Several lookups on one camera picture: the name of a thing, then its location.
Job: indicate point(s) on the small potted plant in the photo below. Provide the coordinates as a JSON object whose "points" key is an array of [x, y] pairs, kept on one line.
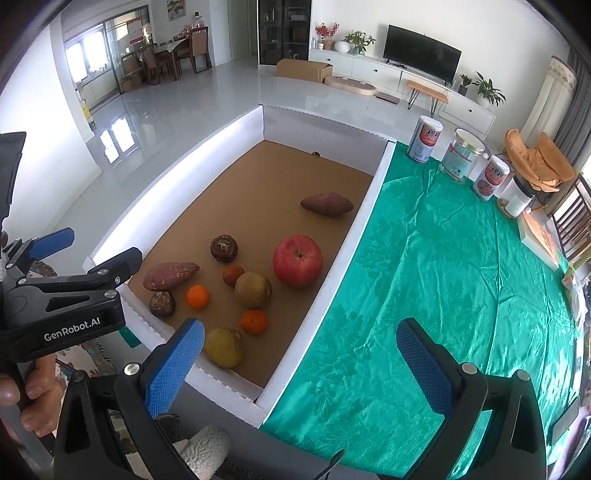
{"points": [[464, 85]]}

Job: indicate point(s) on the large leafy potted plant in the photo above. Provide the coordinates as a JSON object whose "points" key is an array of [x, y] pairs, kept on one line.
{"points": [[489, 90]]}

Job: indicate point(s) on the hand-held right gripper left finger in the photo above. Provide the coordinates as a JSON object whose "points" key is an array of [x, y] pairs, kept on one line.
{"points": [[173, 369]]}

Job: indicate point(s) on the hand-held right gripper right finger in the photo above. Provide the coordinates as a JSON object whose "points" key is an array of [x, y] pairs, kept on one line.
{"points": [[425, 364]]}

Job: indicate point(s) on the brown cardboard box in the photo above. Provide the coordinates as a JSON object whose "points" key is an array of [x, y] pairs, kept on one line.
{"points": [[302, 70]]}

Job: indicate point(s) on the white red-label can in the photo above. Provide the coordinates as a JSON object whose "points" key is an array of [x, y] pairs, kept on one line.
{"points": [[424, 138]]}

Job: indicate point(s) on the person's left hand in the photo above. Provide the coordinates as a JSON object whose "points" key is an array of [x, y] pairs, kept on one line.
{"points": [[41, 378]]}

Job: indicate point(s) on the person's left forearm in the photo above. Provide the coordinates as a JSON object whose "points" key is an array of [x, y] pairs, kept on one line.
{"points": [[205, 450]]}

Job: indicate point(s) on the orange lounge chair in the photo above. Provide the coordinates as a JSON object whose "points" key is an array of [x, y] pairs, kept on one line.
{"points": [[538, 161]]}

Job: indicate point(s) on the white cardboard box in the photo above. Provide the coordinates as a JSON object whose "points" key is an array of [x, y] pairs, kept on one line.
{"points": [[258, 184]]}

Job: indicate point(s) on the brownish pear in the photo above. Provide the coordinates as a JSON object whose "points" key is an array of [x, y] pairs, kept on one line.
{"points": [[252, 289]]}

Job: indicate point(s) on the wooden dining set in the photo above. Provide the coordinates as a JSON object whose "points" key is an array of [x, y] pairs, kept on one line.
{"points": [[175, 55]]}

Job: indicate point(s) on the white jar black lid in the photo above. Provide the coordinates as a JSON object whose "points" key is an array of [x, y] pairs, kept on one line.
{"points": [[515, 197]]}

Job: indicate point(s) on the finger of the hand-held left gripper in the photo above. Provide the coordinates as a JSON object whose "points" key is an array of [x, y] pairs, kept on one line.
{"points": [[53, 242], [120, 263]]}

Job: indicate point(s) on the yellow pear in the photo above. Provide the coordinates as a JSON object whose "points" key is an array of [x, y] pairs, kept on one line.
{"points": [[224, 347]]}

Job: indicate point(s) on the white book orange cover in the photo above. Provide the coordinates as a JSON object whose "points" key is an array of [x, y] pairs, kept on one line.
{"points": [[540, 237]]}

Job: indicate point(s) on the dark orange tangerine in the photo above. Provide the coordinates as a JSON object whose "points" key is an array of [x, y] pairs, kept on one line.
{"points": [[233, 275]]}

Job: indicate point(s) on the red label tin can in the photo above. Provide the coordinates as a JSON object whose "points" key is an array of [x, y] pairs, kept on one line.
{"points": [[490, 177]]}

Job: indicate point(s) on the sweet potato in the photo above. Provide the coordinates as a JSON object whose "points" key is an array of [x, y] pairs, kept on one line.
{"points": [[171, 275], [325, 203]]}

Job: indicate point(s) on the red flower arrangement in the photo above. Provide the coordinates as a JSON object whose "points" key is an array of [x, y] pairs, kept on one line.
{"points": [[327, 34]]}

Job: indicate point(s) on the grey curtain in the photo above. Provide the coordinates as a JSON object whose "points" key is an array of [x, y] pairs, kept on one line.
{"points": [[577, 110]]}

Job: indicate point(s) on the green tablecloth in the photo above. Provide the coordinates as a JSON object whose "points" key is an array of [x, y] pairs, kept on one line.
{"points": [[415, 286]]}

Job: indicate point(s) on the green plant white vase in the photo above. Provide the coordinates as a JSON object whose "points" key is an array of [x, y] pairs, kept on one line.
{"points": [[355, 42]]}

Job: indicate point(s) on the wooden hairpin stool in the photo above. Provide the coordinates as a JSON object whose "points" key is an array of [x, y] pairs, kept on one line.
{"points": [[427, 90]]}

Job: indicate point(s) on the framed wall picture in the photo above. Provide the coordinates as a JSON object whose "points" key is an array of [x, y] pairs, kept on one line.
{"points": [[180, 9]]}

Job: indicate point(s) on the round wooden board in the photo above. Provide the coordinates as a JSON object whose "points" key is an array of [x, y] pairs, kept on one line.
{"points": [[351, 86]]}

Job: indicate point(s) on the white standing air conditioner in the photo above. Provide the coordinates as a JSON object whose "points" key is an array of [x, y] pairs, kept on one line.
{"points": [[551, 92]]}

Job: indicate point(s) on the glass jar gold lid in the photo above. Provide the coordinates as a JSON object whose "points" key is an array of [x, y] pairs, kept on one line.
{"points": [[461, 157]]}

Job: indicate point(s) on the black television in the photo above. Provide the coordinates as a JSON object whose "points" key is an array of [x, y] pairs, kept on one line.
{"points": [[422, 53]]}

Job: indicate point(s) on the black glass cabinet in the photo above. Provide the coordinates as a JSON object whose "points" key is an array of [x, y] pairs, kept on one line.
{"points": [[284, 32]]}

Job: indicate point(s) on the red apple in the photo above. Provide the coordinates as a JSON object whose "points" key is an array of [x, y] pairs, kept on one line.
{"points": [[298, 261]]}

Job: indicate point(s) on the dark wooden railing furniture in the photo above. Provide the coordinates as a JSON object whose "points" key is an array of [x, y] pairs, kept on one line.
{"points": [[572, 221]]}

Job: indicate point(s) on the dark brown water chestnut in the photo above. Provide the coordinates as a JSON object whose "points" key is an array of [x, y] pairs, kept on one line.
{"points": [[161, 303], [224, 248]]}

